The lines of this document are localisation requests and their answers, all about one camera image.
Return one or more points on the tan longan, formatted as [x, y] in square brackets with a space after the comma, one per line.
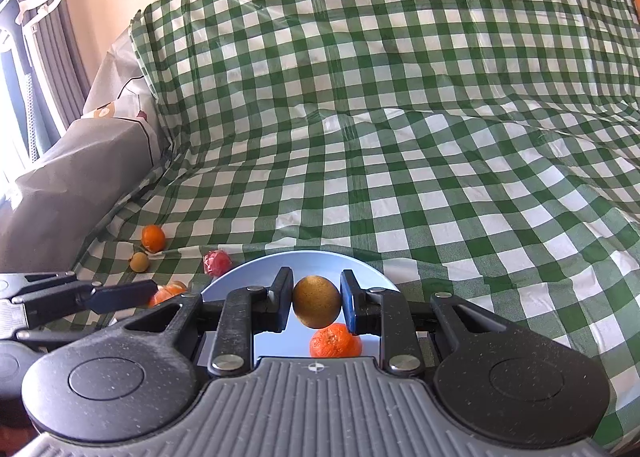
[139, 261]
[317, 302]

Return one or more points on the grey curtain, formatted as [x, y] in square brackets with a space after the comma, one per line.
[55, 37]

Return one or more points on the red plastic-wrapped fruit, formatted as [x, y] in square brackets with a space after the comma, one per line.
[217, 262]

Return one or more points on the white standing hanger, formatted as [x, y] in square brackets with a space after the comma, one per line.
[42, 2]

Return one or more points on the plastic-wrapped orange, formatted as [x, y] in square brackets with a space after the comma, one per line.
[169, 293]

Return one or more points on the orange mandarin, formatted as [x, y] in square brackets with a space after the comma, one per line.
[153, 238]
[335, 342]

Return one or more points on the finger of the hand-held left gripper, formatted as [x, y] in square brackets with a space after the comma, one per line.
[120, 294]

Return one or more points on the orange cushion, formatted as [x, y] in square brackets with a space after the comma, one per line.
[636, 2]

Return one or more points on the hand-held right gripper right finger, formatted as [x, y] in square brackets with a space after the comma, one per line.
[350, 302]

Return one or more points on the green white checked cloth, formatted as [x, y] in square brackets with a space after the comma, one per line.
[400, 87]

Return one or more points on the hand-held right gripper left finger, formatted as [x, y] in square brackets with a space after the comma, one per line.
[285, 297]

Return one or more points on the light blue plate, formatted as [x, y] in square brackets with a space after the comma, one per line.
[310, 264]

